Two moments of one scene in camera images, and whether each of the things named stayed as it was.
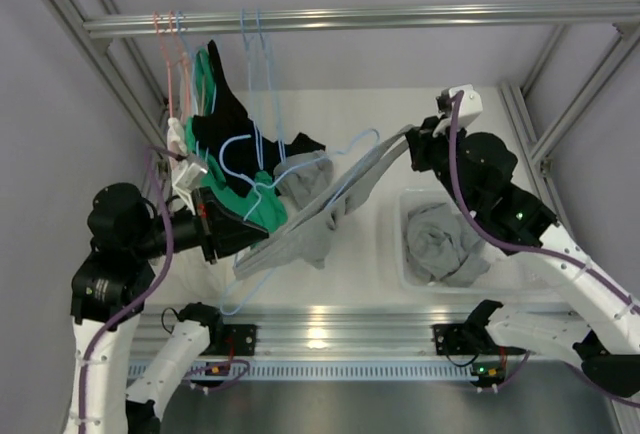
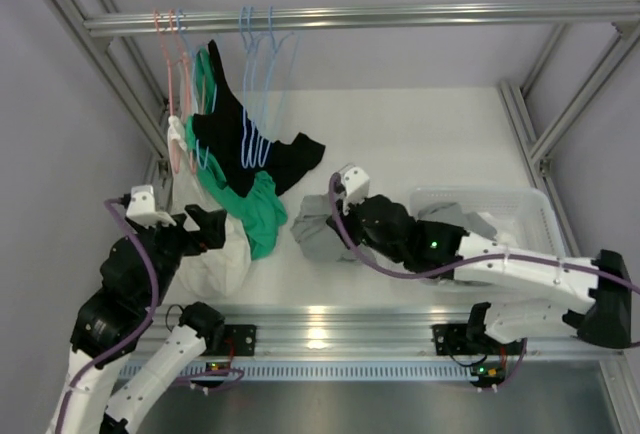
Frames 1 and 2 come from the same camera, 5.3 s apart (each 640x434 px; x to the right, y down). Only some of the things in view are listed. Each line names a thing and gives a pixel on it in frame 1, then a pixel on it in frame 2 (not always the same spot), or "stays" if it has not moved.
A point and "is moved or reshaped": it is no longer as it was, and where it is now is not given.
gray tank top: [306, 180] is moved or reshaped
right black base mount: [455, 339] stays
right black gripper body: [435, 153] → [361, 235]
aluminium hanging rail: [484, 14] stays
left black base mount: [239, 339] stays
